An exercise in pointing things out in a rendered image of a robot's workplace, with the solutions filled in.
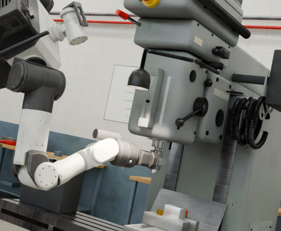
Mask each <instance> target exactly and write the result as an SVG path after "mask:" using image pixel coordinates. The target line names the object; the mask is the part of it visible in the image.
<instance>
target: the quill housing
mask: <svg viewBox="0 0 281 231"><path fill-rule="evenodd" d="M147 50H149V49H147ZM151 50H155V51H159V52H165V53H169V54H174V55H179V56H183V57H188V58H193V59H194V61H193V62H188V61H184V60H178V59H174V58H169V57H164V56H160V55H155V54H151V53H150V54H149V53H148V52H147V55H146V61H145V65H144V70H146V71H147V72H149V67H157V68H160V69H162V70H164V73H163V79H162V84H161V89H160V94H159V98H158V104H157V110H156V114H155V119H154V124H153V128H152V129H150V128H145V127H140V126H138V121H139V118H140V115H141V109H142V105H143V100H144V95H145V90H140V89H135V94H134V98H133V103H132V107H131V112H130V117H129V123H128V130H129V132H130V133H132V134H134V135H138V136H143V137H147V138H155V139H160V140H165V141H169V142H173V143H179V144H184V145H189V144H192V143H193V141H194V138H195V134H196V129H197V122H198V118H199V117H198V116H195V115H194V116H192V117H191V118H189V119H188V120H186V121H185V122H184V125H183V126H182V127H177V126H176V124H175V121H176V119H178V118H181V119H183V118H184V117H186V116H187V115H189V114H190V113H192V112H193V105H194V102H195V100H196V99H197V98H198V97H202V96H203V91H204V86H205V80H206V77H207V72H208V70H207V69H202V68H201V67H200V65H198V64H196V63H195V60H196V59H197V60H200V61H202V60H201V59H199V58H197V57H196V56H194V55H193V54H191V53H189V52H187V51H181V50H167V49H151Z"/></svg>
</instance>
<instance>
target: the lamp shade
mask: <svg viewBox="0 0 281 231"><path fill-rule="evenodd" d="M150 83H151V80H150V74H149V73H148V72H147V71H146V70H144V69H140V68H139V69H135V70H133V71H132V73H131V74H130V76H129V79H128V83H127V86H128V87H131V88H135V89H140V90H149V87H150Z"/></svg>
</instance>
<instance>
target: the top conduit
mask: <svg viewBox="0 0 281 231"><path fill-rule="evenodd" d="M198 1H200V2H201V3H202V4H203V5H204V8H205V9H207V8H208V9H209V10H210V11H211V12H213V13H214V14H215V15H216V16H217V17H219V18H220V19H221V20H222V21H224V22H225V23H226V24H227V25H228V26H230V27H231V28H232V31H233V32H235V31H236V32H237V33H238V34H239V35H241V36H242V37H243V38H244V39H248V38H249V37H250V36H251V33H250V31H249V30H247V29H246V28H245V27H244V26H243V25H242V24H241V23H239V22H238V21H237V20H236V19H235V18H234V17H233V16H232V15H231V14H230V13H229V12H227V11H226V10H225V9H224V8H223V7H222V6H221V5H219V4H218V3H217V2H216V1H215V0H198Z"/></svg>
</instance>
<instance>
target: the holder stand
mask: <svg viewBox="0 0 281 231"><path fill-rule="evenodd" d="M56 161H59V159H56V158H52V157H49V162H50V163H54V162H56ZM84 174H85V171H83V172H81V173H80V174H78V175H76V176H74V177H73V178H71V179H70V180H69V181H67V182H66V183H64V184H62V185H60V186H58V187H53V188H52V189H50V190H48V191H45V190H40V189H36V188H32V187H29V186H27V185H22V189H21V194H20V198H19V201H21V202H24V203H28V204H31V205H34V206H37V207H40V208H43V209H46V210H50V211H53V212H56V213H76V212H77V208H78V204H79V198H80V193H81V189H82V184H83V179H84Z"/></svg>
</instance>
